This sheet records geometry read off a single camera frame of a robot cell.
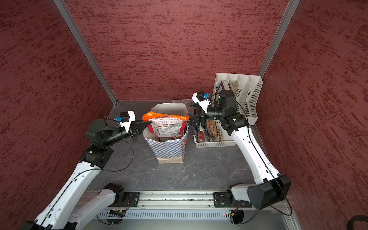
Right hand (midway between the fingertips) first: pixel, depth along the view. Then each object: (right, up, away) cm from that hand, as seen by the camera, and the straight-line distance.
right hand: (185, 114), depth 65 cm
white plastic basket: (+28, -18, +29) cm, 44 cm away
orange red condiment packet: (-9, -5, -1) cm, 10 cm away
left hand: (-16, -4, -2) cm, 17 cm away
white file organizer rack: (+48, +20, +45) cm, 69 cm away
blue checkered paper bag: (-9, -19, +9) cm, 23 cm away
